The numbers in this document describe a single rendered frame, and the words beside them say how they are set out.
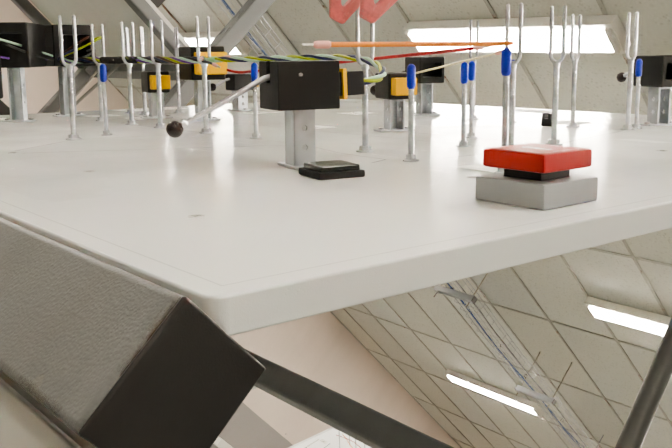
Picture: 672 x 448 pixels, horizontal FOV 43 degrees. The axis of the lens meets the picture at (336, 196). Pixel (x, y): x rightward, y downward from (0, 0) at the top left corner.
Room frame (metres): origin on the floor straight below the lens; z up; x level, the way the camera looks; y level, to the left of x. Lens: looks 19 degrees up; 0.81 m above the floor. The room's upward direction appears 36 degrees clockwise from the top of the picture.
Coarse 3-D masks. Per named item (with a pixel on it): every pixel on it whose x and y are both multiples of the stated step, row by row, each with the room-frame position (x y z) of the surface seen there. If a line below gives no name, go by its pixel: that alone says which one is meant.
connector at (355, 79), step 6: (348, 72) 0.66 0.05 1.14; (354, 72) 0.66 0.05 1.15; (360, 72) 0.66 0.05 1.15; (348, 78) 0.66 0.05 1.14; (354, 78) 0.66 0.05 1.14; (360, 78) 0.66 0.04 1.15; (348, 84) 0.66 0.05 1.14; (354, 84) 0.66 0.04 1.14; (360, 84) 0.66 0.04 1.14; (348, 90) 0.66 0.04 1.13; (354, 90) 0.67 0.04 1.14; (360, 90) 0.67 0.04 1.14
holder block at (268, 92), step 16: (272, 64) 0.64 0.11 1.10; (288, 64) 0.64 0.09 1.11; (304, 64) 0.64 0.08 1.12; (320, 64) 0.64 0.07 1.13; (336, 64) 0.64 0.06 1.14; (272, 80) 0.65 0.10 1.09; (288, 80) 0.64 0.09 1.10; (304, 80) 0.64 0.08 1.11; (320, 80) 0.65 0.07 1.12; (336, 80) 0.65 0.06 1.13; (272, 96) 0.66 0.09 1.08; (288, 96) 0.65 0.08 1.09; (304, 96) 0.65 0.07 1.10; (320, 96) 0.65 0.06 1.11; (336, 96) 0.66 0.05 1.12
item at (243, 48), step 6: (186, 36) 5.98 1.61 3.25; (192, 36) 5.91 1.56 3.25; (204, 36) 5.77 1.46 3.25; (210, 36) 5.70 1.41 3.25; (192, 42) 5.94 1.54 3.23; (204, 42) 5.80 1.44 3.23; (210, 42) 5.74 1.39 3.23; (240, 42) 5.50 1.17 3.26; (246, 42) 5.52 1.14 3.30; (234, 48) 5.57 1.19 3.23; (240, 48) 5.53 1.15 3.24; (246, 48) 5.54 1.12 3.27; (234, 54) 5.68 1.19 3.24; (240, 54) 5.62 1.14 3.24; (246, 54) 5.56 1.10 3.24
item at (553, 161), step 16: (528, 144) 0.51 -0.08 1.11; (544, 144) 0.51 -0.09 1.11; (496, 160) 0.49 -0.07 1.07; (512, 160) 0.48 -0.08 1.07; (528, 160) 0.47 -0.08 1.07; (544, 160) 0.46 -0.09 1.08; (560, 160) 0.47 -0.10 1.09; (576, 160) 0.48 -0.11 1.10; (512, 176) 0.50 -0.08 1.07; (528, 176) 0.49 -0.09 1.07; (544, 176) 0.48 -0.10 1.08; (560, 176) 0.49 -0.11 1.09
